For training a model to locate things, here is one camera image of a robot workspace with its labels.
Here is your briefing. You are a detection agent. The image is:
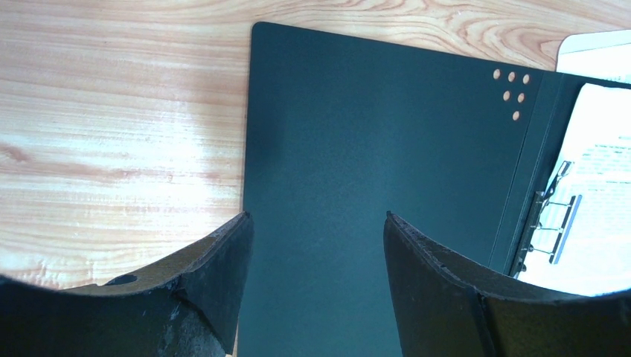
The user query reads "red folder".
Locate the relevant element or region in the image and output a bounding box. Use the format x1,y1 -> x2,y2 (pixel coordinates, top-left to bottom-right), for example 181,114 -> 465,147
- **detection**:
239,22 -> 630,356

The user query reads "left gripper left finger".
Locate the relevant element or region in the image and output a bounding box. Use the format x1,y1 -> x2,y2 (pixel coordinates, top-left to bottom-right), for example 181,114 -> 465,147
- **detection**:
1,212 -> 254,356

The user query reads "pink clipboard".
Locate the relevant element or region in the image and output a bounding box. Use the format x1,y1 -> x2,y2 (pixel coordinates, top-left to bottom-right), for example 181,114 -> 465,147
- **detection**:
556,30 -> 630,83

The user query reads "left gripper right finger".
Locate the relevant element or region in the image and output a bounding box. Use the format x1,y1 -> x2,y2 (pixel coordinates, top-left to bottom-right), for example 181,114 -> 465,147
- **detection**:
383,213 -> 630,356

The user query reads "printed paper sheet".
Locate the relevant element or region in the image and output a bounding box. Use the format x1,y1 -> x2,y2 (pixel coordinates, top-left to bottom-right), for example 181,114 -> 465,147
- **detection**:
517,84 -> 630,296

